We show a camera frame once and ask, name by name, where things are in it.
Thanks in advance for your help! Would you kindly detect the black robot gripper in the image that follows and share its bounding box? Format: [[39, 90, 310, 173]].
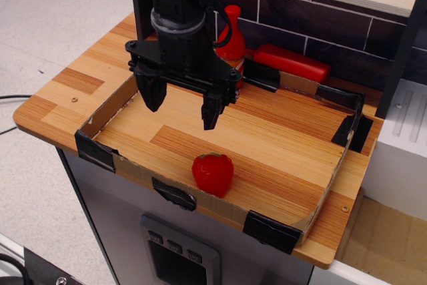
[[125, 17, 244, 131]]

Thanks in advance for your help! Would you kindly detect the black cable bottom left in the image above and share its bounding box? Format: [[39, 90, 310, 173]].
[[0, 253, 28, 285]]

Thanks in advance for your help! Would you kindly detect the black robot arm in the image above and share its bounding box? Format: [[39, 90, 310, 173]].
[[125, 0, 242, 130]]

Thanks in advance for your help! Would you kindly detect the white toy sink unit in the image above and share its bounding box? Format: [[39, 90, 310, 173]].
[[362, 79, 427, 220]]

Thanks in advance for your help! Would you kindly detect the red hot sauce bottle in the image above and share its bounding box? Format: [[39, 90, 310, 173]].
[[216, 5, 246, 75]]

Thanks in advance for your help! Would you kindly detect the red toy strawberry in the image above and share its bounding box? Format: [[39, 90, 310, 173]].
[[191, 153, 234, 198]]

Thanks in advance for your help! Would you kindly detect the grey oven control panel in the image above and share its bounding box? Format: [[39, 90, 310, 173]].
[[139, 215, 222, 285]]

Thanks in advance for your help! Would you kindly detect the black cable on floor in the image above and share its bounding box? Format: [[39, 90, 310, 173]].
[[0, 94, 33, 136]]

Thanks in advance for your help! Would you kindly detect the cardboard fence with black tape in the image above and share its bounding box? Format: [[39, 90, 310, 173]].
[[74, 33, 374, 255]]

